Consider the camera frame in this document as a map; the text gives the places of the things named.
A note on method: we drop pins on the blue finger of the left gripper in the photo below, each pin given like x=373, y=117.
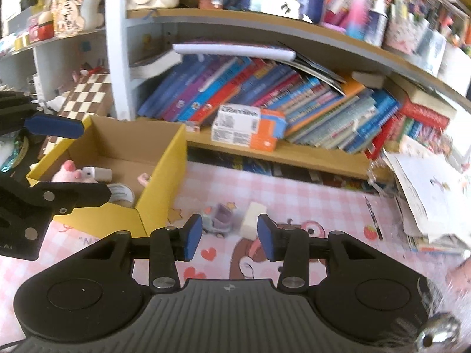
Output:
x=48, y=125

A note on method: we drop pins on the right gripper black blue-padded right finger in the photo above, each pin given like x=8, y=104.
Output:
x=290, y=246

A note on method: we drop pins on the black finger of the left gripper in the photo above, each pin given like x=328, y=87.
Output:
x=64, y=197

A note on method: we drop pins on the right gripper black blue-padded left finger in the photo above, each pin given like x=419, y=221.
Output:
x=168, y=246

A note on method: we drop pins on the pink plush toy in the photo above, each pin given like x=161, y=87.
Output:
x=69, y=173

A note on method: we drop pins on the white charger block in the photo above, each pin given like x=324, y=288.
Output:
x=98, y=174

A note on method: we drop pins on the clear tape roll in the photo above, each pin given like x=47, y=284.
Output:
x=121, y=195

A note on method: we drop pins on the pink purple correction tape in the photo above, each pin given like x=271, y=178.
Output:
x=144, y=179

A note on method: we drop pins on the white foam cube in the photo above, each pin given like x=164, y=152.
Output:
x=248, y=227

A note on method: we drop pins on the brown white checkerboard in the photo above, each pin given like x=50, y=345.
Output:
x=91, y=97

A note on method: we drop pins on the purple grey toy truck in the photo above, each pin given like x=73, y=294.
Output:
x=218, y=220

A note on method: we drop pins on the pink cartoon desk mat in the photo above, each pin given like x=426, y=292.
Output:
x=316, y=209

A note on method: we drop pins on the black patterned pencil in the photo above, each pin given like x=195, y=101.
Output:
x=374, y=219

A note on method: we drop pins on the yellow cardboard box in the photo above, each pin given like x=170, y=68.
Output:
x=128, y=148

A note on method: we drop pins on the lower white orange carton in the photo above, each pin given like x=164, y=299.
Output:
x=241, y=139

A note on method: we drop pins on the white orange carton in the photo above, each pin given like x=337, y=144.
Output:
x=241, y=139
x=248, y=119

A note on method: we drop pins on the upper white orange carton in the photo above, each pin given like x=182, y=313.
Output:
x=248, y=119

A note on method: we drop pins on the row of leaning books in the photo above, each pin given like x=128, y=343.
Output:
x=322, y=109

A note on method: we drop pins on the wooden white bookshelf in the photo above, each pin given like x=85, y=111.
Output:
x=326, y=46

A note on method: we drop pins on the stack of papers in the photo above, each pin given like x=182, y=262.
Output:
x=437, y=194

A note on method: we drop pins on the red thick dictionary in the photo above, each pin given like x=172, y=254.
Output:
x=424, y=115

